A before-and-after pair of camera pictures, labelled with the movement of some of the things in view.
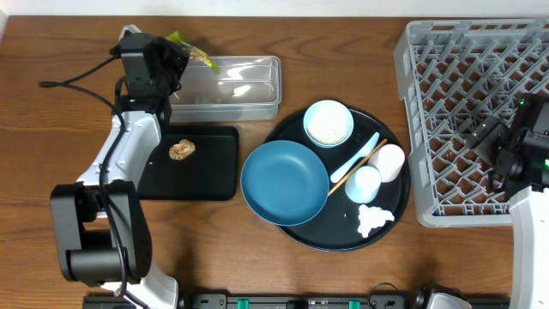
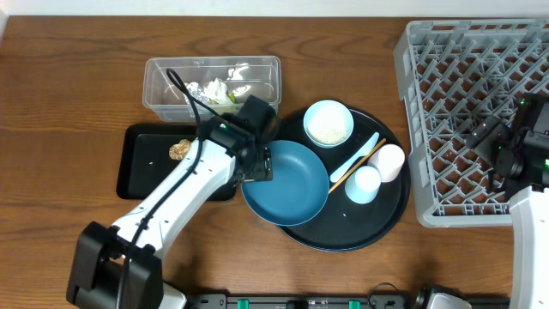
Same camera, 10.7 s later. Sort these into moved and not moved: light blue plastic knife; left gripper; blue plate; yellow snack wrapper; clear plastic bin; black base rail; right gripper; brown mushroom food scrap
Moved: left gripper; yellow snack wrapper
Not moved: clear plastic bin; black base rail; blue plate; light blue plastic knife; right gripper; brown mushroom food scrap
